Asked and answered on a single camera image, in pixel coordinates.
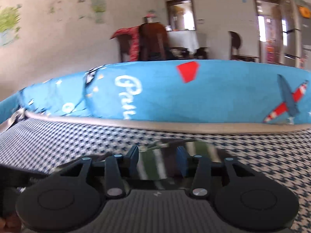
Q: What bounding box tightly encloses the houndstooth sofa seat cover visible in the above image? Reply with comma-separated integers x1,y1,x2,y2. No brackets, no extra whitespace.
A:
0,115,311,233

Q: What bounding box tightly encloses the potted lavender wall sticker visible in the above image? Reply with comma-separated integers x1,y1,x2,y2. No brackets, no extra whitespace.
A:
90,0,107,24

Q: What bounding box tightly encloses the table with white tablecloth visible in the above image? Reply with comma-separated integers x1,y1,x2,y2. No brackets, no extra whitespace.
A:
166,30,200,56

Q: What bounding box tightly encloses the silver refrigerator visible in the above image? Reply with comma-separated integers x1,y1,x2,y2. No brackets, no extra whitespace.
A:
280,0,311,70

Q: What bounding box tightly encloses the brown wooden chair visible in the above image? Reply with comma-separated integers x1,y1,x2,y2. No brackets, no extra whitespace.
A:
138,22,169,61
118,33,133,62

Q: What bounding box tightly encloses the red patterned cloth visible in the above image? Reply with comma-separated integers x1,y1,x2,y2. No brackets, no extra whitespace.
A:
109,25,141,62

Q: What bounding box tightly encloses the pink flower vase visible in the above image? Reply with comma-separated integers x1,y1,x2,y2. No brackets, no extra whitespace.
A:
143,11,158,24

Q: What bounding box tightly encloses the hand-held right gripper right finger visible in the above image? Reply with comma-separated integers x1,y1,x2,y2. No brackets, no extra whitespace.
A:
177,146,258,198

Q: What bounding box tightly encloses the orange fridge magnet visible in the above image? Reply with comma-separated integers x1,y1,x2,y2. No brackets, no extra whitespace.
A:
298,6,311,18

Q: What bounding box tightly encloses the blue cushion with star print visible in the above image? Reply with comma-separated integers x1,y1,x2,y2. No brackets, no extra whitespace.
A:
18,70,94,117

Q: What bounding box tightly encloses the dark wooden chair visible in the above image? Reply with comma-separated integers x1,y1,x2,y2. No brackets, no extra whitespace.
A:
228,31,260,62

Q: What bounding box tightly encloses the blue cushion with airplane print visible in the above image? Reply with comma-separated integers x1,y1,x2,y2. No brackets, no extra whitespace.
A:
84,59,311,125

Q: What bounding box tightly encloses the green striped shirt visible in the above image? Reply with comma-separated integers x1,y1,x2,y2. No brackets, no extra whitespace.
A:
97,138,225,191

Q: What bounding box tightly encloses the person's left hand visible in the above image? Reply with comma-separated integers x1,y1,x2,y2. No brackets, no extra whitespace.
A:
0,217,21,233

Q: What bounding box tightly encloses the green plant wall sticker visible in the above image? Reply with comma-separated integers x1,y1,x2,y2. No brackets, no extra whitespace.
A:
0,6,22,46

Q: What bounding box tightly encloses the wooden door frame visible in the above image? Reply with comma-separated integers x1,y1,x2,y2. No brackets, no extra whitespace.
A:
253,0,282,63
166,0,197,32

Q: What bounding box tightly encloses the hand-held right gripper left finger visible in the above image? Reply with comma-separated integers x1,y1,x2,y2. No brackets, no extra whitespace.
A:
55,145,139,198

